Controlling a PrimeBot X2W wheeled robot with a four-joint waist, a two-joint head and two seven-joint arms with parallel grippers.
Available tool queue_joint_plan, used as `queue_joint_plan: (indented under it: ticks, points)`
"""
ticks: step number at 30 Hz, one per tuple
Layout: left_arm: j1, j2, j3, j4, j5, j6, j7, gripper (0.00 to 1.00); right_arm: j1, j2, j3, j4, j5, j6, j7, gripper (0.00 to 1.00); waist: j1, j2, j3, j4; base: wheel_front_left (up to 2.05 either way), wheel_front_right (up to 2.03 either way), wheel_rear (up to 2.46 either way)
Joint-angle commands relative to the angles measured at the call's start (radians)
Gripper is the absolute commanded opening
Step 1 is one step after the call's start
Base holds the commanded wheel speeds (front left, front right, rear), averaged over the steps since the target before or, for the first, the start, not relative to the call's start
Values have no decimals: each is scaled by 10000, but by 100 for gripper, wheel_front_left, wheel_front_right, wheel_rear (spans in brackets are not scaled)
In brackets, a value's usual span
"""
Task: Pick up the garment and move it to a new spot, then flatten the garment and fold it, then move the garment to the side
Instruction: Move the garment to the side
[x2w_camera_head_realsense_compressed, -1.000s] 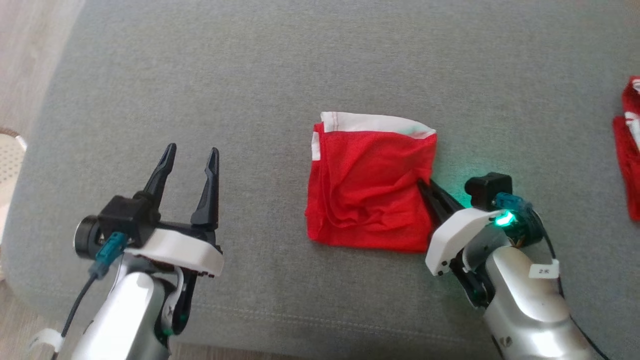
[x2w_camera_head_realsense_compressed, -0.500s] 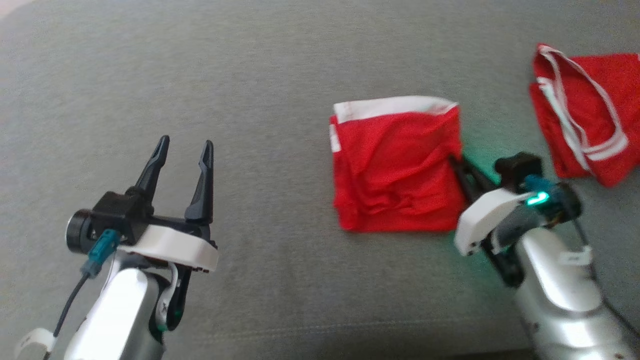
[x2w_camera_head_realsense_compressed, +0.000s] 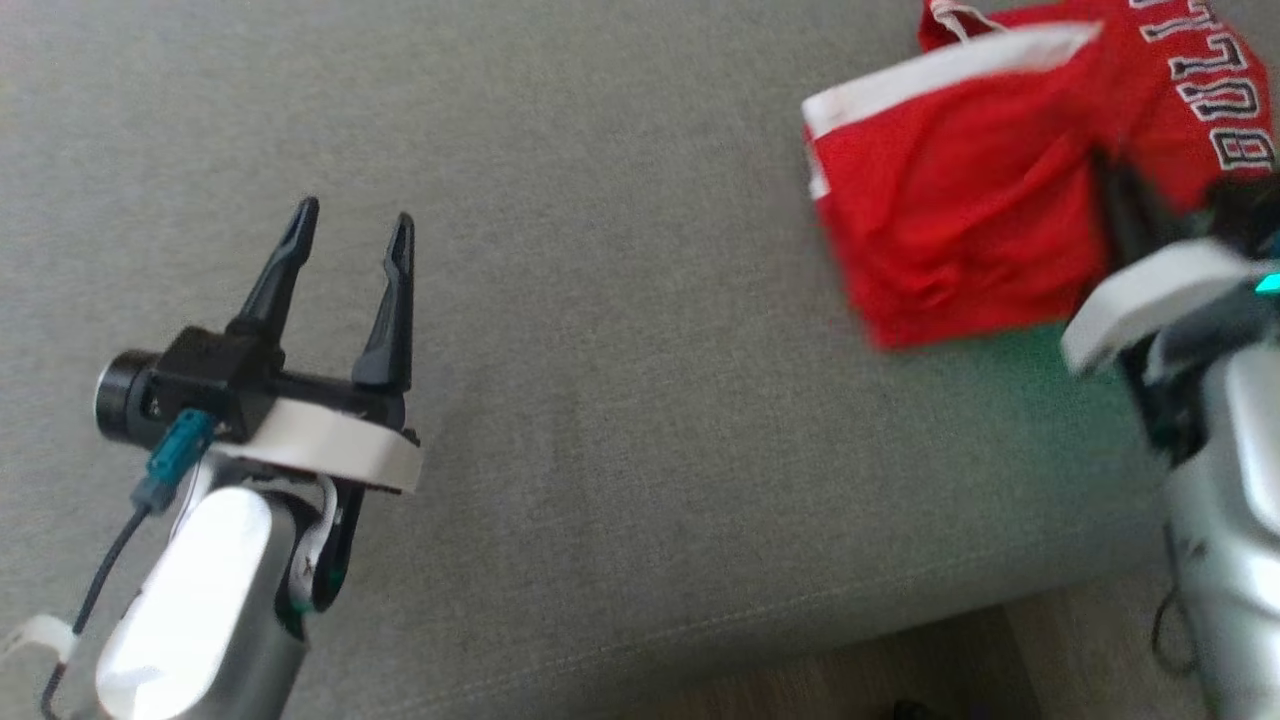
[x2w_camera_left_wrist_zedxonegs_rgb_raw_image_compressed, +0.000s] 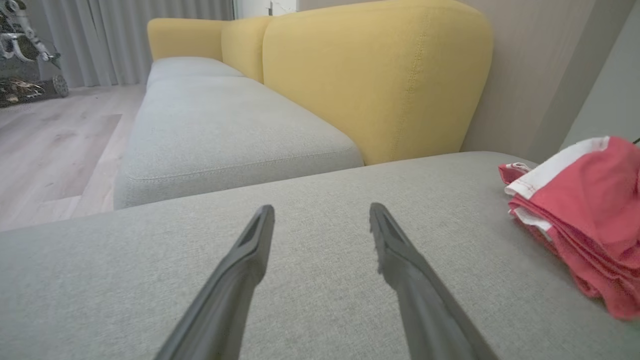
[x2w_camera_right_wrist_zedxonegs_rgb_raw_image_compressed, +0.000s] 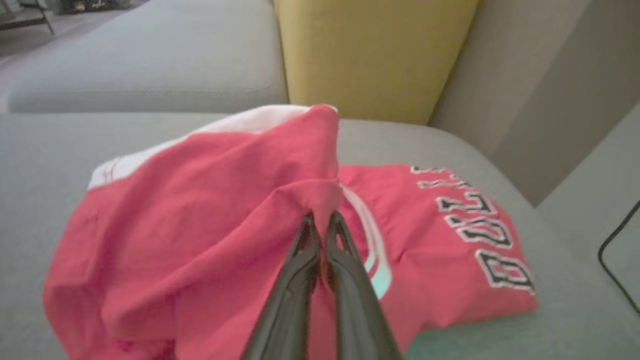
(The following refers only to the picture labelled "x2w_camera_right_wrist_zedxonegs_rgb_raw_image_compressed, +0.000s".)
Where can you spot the grey-brown sofa backrest cushion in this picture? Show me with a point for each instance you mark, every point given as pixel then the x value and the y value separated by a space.
pixel 540 75

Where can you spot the red Bulls jersey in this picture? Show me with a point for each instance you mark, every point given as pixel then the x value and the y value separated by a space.
pixel 440 250

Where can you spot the black metal furniture leg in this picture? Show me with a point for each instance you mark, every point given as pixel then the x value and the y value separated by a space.
pixel 20 24

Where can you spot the red white basketball shorts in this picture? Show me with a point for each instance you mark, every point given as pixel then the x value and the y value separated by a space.
pixel 190 240

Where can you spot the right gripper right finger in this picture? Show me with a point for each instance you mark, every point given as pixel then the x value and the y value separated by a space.
pixel 357 320

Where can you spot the grey sofa seat cushion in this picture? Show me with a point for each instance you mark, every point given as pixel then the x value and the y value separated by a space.
pixel 40 165

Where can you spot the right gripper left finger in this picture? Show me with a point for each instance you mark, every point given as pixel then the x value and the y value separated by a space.
pixel 287 320

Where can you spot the yellow sofa back cushion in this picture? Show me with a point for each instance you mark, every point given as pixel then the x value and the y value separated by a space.
pixel 375 55

